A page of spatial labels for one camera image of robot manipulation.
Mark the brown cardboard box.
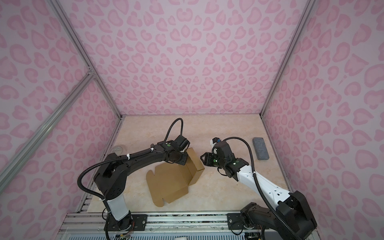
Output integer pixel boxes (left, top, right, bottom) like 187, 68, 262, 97
146, 148, 205, 208

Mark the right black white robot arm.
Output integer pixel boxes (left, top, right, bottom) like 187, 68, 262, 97
200, 138, 318, 240

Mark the grey felt case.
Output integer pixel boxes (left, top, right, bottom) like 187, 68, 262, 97
253, 137, 270, 161

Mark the clear tape roll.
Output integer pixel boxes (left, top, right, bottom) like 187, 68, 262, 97
110, 145, 127, 156

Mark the left diagonal aluminium strut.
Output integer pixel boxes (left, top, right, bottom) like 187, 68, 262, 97
1, 71, 95, 193

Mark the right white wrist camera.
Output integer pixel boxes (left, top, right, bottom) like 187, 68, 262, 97
210, 137, 222, 148

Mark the right black corrugated cable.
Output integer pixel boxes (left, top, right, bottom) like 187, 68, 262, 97
211, 136, 304, 240

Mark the black corrugated cable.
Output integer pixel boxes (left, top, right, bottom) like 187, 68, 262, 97
211, 136, 304, 240
77, 117, 184, 202

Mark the left black corrugated cable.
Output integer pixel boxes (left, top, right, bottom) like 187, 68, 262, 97
77, 117, 184, 202

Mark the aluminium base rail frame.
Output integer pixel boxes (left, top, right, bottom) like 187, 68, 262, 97
55, 209, 320, 240

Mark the left corner aluminium post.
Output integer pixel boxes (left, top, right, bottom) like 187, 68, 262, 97
47, 0, 123, 120

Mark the corner aluminium post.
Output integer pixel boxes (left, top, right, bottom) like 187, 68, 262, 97
260, 0, 319, 119
47, 0, 123, 120

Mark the right corner aluminium post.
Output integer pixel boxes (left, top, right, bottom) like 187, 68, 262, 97
260, 0, 319, 119

